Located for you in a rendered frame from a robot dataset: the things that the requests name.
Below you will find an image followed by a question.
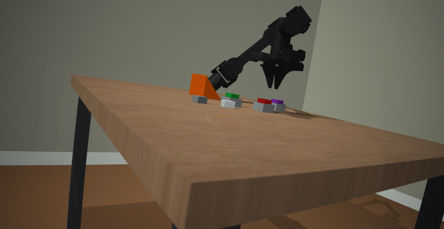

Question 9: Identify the green button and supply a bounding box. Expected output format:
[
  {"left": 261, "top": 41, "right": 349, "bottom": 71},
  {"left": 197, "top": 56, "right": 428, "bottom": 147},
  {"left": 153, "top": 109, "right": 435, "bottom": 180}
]
[{"left": 221, "top": 93, "right": 242, "bottom": 107}]

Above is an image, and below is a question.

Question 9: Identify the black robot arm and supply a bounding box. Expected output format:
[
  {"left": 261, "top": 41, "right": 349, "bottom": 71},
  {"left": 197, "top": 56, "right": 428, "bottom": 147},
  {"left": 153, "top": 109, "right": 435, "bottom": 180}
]
[{"left": 208, "top": 6, "right": 312, "bottom": 91}]

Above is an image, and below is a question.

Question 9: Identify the red button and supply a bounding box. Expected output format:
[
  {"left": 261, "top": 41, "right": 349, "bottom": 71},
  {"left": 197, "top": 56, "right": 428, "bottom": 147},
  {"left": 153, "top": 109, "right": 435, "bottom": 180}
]
[{"left": 253, "top": 98, "right": 275, "bottom": 113}]

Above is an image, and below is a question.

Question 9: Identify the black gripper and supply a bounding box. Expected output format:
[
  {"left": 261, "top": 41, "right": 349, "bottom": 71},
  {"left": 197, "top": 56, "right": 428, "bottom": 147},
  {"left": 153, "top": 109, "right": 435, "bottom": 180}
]
[{"left": 249, "top": 38, "right": 304, "bottom": 89}]

